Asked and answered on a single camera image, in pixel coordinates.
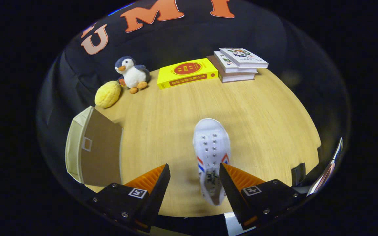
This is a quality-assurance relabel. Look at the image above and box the brown fabric storage box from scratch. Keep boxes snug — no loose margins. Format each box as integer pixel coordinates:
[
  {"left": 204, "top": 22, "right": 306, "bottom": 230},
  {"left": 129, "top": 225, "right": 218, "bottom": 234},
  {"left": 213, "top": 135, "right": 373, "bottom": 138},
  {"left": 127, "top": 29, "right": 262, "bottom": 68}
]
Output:
[{"left": 65, "top": 106, "right": 124, "bottom": 188}]

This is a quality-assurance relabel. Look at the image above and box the white paperback book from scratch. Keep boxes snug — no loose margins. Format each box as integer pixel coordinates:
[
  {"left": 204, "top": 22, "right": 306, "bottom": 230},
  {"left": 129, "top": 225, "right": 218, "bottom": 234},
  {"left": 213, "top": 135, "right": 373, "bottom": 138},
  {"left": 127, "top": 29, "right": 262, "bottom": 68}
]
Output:
[{"left": 213, "top": 51, "right": 258, "bottom": 73}]

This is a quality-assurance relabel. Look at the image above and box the yellow bread-shaped plush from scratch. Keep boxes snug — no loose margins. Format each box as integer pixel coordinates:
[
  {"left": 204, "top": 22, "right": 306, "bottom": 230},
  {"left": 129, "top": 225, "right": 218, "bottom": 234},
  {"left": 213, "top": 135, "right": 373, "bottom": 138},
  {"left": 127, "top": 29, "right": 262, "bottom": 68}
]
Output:
[{"left": 94, "top": 80, "right": 122, "bottom": 108}]

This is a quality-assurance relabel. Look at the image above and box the black bracket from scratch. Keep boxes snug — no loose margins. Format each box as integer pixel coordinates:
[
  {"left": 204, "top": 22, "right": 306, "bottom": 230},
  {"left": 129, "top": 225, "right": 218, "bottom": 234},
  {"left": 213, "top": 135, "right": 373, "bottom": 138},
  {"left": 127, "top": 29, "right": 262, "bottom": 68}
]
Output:
[{"left": 291, "top": 163, "right": 306, "bottom": 186}]

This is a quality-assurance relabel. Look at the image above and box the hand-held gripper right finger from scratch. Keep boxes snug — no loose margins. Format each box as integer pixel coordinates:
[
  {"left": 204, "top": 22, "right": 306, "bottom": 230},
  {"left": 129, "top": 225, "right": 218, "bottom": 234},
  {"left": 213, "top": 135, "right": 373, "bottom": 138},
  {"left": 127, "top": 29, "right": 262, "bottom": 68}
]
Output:
[{"left": 219, "top": 162, "right": 303, "bottom": 231}]

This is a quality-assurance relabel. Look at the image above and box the penguin plush toy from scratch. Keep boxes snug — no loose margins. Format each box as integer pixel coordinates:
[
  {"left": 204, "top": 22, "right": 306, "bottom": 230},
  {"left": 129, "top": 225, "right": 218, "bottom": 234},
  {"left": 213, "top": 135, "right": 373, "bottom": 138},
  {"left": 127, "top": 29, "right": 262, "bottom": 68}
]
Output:
[{"left": 115, "top": 56, "right": 151, "bottom": 95}]

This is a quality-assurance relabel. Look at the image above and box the white illustrated book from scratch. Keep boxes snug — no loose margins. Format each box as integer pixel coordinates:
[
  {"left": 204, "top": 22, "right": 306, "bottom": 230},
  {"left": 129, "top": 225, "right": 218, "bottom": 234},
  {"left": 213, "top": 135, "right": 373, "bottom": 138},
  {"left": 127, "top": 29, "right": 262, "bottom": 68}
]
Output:
[{"left": 219, "top": 48, "right": 269, "bottom": 69}]

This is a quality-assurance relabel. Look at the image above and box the brown cover book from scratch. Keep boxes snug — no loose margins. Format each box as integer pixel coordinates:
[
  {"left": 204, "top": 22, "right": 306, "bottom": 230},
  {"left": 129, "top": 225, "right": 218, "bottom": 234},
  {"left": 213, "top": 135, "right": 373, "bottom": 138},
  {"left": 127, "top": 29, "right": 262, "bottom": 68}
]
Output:
[{"left": 206, "top": 55, "right": 256, "bottom": 83}]

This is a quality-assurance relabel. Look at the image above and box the white canvas shoe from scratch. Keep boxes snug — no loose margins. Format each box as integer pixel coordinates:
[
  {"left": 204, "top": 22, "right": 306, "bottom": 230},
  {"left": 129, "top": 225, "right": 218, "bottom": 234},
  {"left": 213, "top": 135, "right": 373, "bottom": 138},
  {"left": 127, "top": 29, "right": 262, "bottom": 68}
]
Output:
[{"left": 192, "top": 118, "right": 232, "bottom": 206}]

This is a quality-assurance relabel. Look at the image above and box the yellow book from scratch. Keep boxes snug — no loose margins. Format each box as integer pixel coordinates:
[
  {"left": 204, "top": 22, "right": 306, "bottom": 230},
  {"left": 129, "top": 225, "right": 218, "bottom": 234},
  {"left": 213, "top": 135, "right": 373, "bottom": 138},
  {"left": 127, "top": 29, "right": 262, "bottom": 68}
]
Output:
[{"left": 157, "top": 58, "right": 219, "bottom": 90}]

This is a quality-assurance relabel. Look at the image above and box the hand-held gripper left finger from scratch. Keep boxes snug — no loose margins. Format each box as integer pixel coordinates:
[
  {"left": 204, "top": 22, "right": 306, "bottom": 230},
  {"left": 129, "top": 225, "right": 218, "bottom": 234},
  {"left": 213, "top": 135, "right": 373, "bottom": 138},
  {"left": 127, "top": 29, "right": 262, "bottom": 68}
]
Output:
[{"left": 89, "top": 163, "right": 171, "bottom": 233}]

